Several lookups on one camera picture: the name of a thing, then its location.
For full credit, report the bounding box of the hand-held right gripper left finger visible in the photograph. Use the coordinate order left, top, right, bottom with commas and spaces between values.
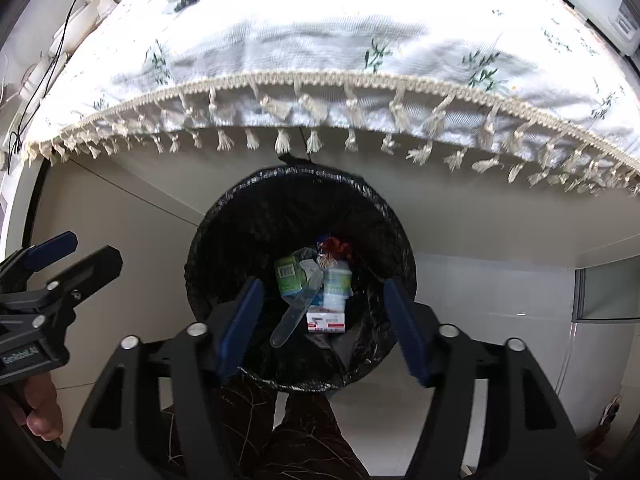
62, 277, 266, 480

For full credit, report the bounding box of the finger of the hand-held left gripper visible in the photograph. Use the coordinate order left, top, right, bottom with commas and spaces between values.
0, 231, 78, 283
0, 246, 123, 321

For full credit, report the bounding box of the blue white milk carton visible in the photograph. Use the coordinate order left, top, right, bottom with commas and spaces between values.
306, 305, 347, 335

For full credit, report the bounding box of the black cable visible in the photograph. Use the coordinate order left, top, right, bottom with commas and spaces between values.
7, 0, 96, 161

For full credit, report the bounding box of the black bagged trash bin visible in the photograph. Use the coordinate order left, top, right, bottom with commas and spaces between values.
184, 152, 418, 393

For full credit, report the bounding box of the white floral tablecloth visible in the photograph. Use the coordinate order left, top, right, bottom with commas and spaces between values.
22, 0, 640, 196

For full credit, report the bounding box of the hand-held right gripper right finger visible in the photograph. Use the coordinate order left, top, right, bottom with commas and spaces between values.
382, 276, 591, 480

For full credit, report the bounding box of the green carton box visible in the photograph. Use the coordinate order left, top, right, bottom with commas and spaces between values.
274, 255, 313, 298

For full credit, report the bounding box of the white tissue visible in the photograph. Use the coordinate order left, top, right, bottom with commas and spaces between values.
295, 247, 326, 281

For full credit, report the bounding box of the person's patterned trouser leg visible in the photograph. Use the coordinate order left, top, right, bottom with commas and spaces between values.
160, 380, 371, 480

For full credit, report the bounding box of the person's left hand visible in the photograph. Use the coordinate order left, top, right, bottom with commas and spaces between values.
25, 372, 64, 441

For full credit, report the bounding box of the white pill bottle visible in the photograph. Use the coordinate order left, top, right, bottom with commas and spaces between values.
322, 266, 352, 311

